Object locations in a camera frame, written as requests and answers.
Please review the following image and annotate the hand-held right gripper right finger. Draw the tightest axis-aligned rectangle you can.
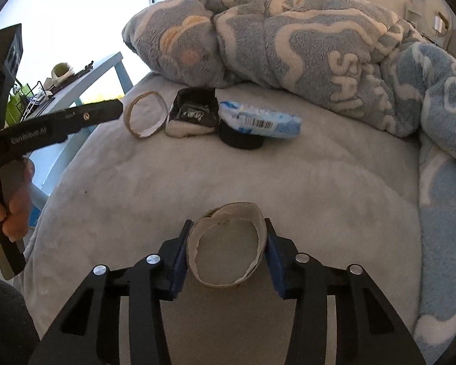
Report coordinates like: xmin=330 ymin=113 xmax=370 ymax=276
xmin=264 ymin=217 xmax=428 ymax=365

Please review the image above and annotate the torn white-lined cardboard ring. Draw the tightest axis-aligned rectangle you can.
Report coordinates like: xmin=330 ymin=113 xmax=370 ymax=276
xmin=185 ymin=202 xmax=269 ymax=288

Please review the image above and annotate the light blue table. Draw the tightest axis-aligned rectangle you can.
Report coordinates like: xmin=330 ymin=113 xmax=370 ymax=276
xmin=23 ymin=52 xmax=134 ymax=214

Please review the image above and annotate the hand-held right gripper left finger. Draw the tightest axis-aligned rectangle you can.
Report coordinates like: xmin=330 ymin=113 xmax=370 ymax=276
xmin=29 ymin=218 xmax=194 ymax=365

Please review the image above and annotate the white vanity dresser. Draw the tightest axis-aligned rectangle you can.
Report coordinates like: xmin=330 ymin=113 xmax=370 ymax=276
xmin=404 ymin=0 xmax=454 ymax=47

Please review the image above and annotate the black wire rack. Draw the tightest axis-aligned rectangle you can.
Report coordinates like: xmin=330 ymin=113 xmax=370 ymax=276
xmin=13 ymin=78 xmax=56 ymax=117

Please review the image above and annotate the round vanity mirror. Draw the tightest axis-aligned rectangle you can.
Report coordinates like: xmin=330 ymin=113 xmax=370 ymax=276
xmin=421 ymin=0 xmax=455 ymax=39

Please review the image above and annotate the blue white tissue packet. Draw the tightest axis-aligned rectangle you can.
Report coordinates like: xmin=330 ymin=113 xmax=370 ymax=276
xmin=217 ymin=100 xmax=303 ymax=138

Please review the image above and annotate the green fluffy slipper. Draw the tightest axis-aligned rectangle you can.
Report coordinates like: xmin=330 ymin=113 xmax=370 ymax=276
xmin=51 ymin=62 xmax=76 ymax=85

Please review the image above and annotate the dark wooden sticks bundle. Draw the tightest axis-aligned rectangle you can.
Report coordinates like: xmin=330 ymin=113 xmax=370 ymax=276
xmin=62 ymin=60 xmax=94 ymax=81

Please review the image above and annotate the person's left hand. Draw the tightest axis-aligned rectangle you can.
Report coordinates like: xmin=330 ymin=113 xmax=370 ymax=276
xmin=0 ymin=158 xmax=36 ymax=269

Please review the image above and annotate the person's dark clothing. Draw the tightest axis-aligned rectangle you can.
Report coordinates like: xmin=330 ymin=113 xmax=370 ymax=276
xmin=0 ymin=277 xmax=41 ymax=365

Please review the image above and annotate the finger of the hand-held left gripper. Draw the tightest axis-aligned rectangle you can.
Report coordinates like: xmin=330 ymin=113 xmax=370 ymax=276
xmin=61 ymin=99 xmax=124 ymax=138

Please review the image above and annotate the grey bed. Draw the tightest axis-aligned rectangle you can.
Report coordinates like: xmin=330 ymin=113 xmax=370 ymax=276
xmin=21 ymin=70 xmax=422 ymax=365

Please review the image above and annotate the blue printed fleece blanket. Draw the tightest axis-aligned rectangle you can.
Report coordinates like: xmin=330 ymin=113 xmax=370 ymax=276
xmin=122 ymin=0 xmax=456 ymax=356

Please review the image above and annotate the green handbag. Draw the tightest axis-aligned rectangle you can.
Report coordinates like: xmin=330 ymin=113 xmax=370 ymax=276
xmin=5 ymin=80 xmax=29 ymax=126

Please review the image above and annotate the brown cardboard tape core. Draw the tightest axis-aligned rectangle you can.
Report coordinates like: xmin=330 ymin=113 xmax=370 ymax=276
xmin=123 ymin=91 xmax=170 ymax=138

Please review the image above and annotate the black tape roll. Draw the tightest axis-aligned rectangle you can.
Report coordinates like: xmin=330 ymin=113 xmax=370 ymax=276
xmin=217 ymin=122 xmax=265 ymax=151

